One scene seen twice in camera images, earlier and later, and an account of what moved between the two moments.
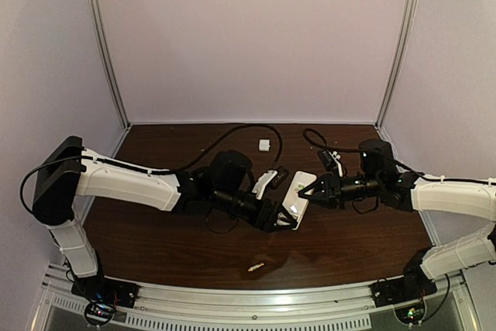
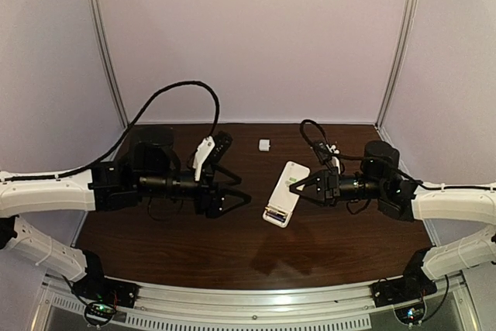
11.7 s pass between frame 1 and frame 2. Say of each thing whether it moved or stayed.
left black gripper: moved
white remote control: moved
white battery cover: stayed
